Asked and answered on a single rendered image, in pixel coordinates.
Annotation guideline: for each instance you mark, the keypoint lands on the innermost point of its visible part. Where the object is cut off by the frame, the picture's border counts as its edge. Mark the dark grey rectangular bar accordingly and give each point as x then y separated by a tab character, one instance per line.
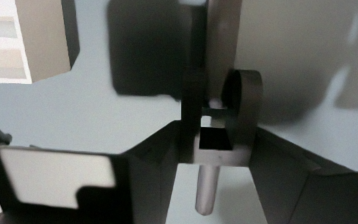
221	27

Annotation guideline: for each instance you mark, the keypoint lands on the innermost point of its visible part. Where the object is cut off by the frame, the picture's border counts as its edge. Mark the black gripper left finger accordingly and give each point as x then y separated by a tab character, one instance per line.
134	187

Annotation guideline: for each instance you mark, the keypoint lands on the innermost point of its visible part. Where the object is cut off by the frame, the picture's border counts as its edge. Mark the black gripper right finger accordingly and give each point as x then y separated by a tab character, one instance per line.
297	186

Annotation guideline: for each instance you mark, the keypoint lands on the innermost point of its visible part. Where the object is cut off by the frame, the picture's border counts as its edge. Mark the grey clevis fork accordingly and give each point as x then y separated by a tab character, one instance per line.
230	146

